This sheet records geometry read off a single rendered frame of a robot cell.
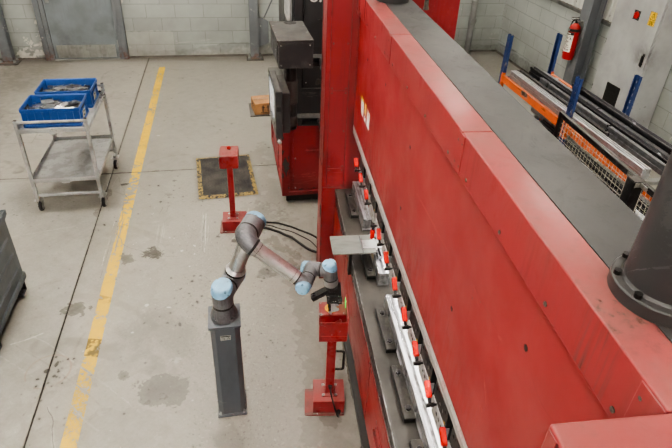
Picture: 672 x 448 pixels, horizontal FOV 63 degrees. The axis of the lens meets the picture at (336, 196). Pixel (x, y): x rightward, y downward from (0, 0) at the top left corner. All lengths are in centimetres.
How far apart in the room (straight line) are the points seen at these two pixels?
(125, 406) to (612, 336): 325
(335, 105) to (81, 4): 663
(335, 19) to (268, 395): 245
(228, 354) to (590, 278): 244
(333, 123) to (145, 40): 639
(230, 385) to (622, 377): 271
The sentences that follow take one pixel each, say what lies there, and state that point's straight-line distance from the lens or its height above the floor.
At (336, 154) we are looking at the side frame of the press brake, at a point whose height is 117.
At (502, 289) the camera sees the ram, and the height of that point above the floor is 204.
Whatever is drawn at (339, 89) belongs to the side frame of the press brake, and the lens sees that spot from 374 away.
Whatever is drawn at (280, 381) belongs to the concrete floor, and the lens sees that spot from 387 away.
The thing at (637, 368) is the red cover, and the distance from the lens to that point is 107.
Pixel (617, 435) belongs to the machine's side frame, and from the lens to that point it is 96.
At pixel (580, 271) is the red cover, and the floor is 230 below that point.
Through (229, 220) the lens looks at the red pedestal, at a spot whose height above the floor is 12.
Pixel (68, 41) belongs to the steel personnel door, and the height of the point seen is 30.
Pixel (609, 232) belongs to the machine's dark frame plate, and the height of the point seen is 230.
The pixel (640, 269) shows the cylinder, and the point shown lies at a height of 237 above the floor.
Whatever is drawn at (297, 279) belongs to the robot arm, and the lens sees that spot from 279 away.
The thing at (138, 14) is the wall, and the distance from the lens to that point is 976.
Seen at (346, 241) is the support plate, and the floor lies 100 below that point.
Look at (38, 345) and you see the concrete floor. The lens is 448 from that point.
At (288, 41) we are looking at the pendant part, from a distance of 376.
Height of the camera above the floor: 300
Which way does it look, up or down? 32 degrees down
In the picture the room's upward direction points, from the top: 3 degrees clockwise
